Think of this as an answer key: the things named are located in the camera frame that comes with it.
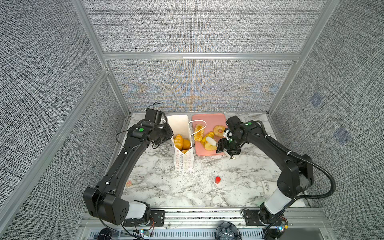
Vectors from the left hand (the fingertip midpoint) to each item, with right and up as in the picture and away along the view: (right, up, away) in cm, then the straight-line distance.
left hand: (173, 133), depth 77 cm
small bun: (+28, +1, +29) cm, 40 cm away
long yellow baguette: (+6, -8, -6) cm, 12 cm away
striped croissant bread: (+14, -3, +24) cm, 28 cm away
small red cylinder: (+24, -27, +8) cm, 37 cm away
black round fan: (+26, -45, -8) cm, 52 cm away
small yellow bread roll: (+17, -6, +23) cm, 30 cm away
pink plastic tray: (+21, +2, +30) cm, 37 cm away
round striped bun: (+2, -5, +7) cm, 9 cm away
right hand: (+26, -10, +6) cm, 29 cm away
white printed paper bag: (+2, +4, +14) cm, 15 cm away
